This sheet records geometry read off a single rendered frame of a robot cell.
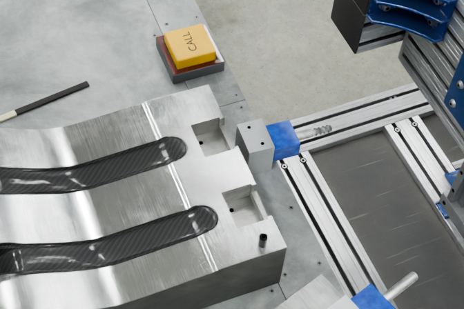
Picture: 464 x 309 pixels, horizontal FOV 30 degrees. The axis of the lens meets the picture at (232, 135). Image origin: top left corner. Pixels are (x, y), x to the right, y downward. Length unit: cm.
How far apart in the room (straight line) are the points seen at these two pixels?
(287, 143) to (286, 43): 128
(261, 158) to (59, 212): 28
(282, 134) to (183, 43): 21
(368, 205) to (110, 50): 78
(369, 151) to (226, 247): 99
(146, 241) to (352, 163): 98
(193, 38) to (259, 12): 124
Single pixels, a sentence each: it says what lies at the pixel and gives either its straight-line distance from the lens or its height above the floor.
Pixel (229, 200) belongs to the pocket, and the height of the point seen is 87.
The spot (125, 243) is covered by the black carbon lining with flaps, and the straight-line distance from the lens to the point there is 102.
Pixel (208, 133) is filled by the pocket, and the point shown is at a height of 86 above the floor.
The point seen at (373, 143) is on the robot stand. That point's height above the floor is 21.
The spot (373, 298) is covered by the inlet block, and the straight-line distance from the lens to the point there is 102.
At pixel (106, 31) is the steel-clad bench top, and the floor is 80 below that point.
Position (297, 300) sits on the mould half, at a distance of 102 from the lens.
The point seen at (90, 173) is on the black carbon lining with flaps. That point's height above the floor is 88.
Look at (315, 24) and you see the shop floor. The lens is 248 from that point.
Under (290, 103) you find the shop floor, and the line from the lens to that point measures 228.
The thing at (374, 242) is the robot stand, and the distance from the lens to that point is 183.
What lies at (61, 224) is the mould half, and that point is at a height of 90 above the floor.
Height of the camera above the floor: 177
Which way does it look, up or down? 53 degrees down
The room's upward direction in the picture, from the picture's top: 5 degrees clockwise
